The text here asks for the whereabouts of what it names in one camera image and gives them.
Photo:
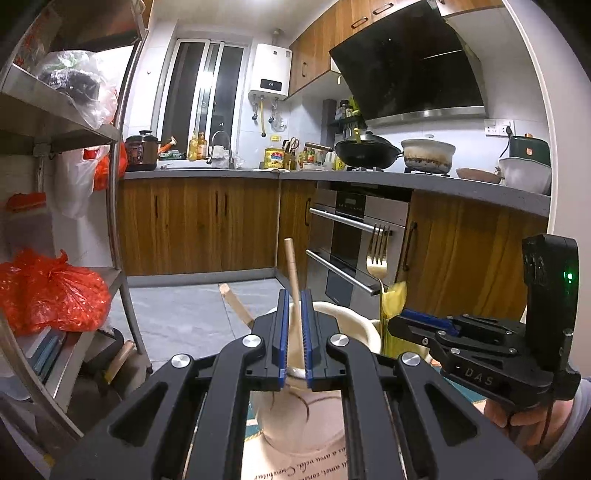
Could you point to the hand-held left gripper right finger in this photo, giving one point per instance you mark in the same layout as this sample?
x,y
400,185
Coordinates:
x,y
308,341

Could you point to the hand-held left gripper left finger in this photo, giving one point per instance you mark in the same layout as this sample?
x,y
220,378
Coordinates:
x,y
283,341

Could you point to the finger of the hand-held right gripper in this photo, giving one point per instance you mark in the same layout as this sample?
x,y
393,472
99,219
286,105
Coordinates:
x,y
429,319
413,334

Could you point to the white floral ceramic utensil holder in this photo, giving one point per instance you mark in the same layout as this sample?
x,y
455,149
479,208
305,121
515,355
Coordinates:
x,y
355,330

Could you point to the wooden chopstick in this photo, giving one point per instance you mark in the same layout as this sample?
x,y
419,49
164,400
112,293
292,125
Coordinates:
x,y
235,304
292,267

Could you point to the metal fork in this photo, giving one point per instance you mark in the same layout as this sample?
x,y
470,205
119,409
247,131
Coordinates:
x,y
377,263

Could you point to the person's right forearm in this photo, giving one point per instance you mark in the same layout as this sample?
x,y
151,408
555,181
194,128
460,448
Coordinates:
x,y
579,415

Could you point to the person's right hand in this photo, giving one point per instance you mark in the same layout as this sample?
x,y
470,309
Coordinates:
x,y
526,420

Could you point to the stainless built-in oven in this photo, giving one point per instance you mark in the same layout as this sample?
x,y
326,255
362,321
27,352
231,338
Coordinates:
x,y
341,240

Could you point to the printed tablecloth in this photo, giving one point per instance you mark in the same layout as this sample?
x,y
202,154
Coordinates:
x,y
295,466

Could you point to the grey kitchen countertop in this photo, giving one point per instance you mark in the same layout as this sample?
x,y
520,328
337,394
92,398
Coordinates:
x,y
461,184

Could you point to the white basin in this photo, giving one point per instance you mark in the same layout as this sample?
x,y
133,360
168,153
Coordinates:
x,y
526,175

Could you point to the brown shallow bowl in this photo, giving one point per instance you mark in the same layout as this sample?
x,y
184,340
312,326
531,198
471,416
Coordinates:
x,y
478,175

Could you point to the wooden lower cabinets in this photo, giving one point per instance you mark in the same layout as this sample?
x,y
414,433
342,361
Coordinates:
x,y
184,221

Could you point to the wooden cabinets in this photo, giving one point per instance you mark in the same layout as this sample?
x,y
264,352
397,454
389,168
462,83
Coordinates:
x,y
184,221
318,41

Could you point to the white casserole pot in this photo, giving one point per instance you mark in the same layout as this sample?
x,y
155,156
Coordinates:
x,y
427,154

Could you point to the green kitchen appliance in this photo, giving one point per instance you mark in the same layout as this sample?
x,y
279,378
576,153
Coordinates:
x,y
531,150

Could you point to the black wok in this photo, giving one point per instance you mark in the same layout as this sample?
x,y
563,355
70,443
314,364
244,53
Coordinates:
x,y
367,152

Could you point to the yellow tin can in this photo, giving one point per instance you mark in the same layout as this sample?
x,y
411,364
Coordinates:
x,y
274,158

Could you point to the knife block with scissors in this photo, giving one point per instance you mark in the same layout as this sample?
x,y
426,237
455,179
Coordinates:
x,y
291,157

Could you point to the metal kitchen faucet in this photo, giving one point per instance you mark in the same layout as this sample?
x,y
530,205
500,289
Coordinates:
x,y
229,147

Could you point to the yellow liquid glass bottle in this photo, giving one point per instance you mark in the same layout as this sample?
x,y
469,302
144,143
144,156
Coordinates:
x,y
202,147
192,150

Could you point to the stacked flat trays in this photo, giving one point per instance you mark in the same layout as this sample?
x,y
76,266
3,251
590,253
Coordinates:
x,y
48,355

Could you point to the dark red pressure cooker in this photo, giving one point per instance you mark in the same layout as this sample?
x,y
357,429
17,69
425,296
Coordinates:
x,y
141,152

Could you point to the large orange plastic bag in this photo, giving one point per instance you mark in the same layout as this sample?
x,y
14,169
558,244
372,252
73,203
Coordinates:
x,y
51,290

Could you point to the small hanging orange bag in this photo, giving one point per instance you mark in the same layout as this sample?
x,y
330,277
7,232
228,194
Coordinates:
x,y
113,166

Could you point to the black range hood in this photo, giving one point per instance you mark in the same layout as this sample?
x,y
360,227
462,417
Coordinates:
x,y
406,60

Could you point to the white hanging plastic bag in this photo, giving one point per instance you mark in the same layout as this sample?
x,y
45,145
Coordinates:
x,y
69,184

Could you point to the sliding glass window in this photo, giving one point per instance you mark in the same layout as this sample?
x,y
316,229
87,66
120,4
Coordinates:
x,y
184,92

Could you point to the white water heater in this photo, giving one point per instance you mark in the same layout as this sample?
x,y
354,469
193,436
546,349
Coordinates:
x,y
271,69

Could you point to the red lid plastic container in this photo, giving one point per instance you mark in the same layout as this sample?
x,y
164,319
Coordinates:
x,y
27,203

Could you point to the wooden upper cabinets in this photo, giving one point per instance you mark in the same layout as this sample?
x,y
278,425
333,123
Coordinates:
x,y
318,41

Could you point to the clear bag with dark contents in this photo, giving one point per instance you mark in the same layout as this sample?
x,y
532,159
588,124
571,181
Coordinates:
x,y
78,83

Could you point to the metal shelf rack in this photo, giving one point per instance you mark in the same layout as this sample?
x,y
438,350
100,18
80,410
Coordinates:
x,y
27,110

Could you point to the white wall socket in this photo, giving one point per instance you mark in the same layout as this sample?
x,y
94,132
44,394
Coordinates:
x,y
498,128

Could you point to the black wall spice rack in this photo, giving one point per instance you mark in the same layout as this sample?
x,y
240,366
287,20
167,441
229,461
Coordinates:
x,y
346,117

